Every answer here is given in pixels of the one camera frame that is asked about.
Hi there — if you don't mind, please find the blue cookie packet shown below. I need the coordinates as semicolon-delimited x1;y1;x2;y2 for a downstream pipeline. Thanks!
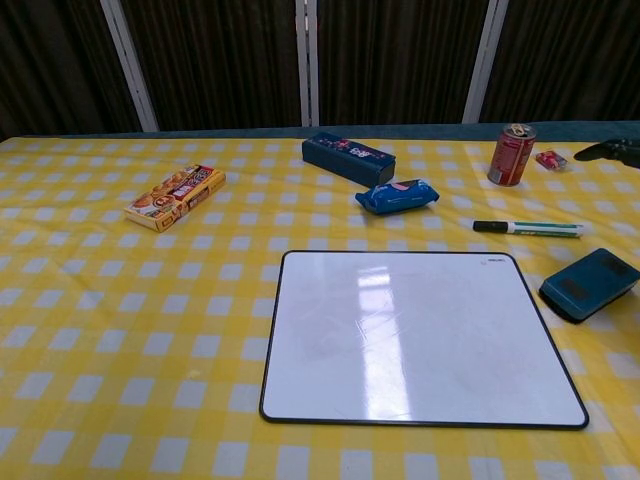
354;178;441;217

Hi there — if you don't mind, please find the blue whiteboard eraser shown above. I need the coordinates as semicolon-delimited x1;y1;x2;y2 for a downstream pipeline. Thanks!
538;247;640;325

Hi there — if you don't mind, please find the small whiteboard with black rim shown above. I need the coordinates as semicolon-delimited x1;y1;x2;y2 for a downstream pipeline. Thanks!
258;249;590;431

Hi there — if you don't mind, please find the blue padded table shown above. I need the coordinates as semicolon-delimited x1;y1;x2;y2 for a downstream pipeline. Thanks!
0;118;640;145

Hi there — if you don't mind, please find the dark blue rectangular box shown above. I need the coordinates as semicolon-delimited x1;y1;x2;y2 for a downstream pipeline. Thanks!
301;131;397;183

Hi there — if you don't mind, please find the red soda can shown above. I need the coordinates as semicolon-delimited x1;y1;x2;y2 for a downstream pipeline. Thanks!
487;123;537;188

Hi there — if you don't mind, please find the white marker with black cap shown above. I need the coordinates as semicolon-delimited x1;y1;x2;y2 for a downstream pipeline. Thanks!
472;219;586;239

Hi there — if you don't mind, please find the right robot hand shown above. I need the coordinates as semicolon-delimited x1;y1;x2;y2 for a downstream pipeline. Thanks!
573;138;640;170

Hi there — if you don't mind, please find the yellow orange snack box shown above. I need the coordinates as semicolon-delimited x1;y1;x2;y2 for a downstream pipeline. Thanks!
123;163;227;234

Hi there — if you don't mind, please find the small red snack packet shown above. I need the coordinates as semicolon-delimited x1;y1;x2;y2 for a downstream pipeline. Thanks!
534;149;570;173

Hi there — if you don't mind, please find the white partition frame post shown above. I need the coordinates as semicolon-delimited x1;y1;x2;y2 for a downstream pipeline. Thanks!
294;0;321;127
98;0;160;133
462;0;510;125

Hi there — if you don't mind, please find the yellow white checked tablecloth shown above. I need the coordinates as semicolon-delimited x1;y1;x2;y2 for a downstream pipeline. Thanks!
0;135;640;480

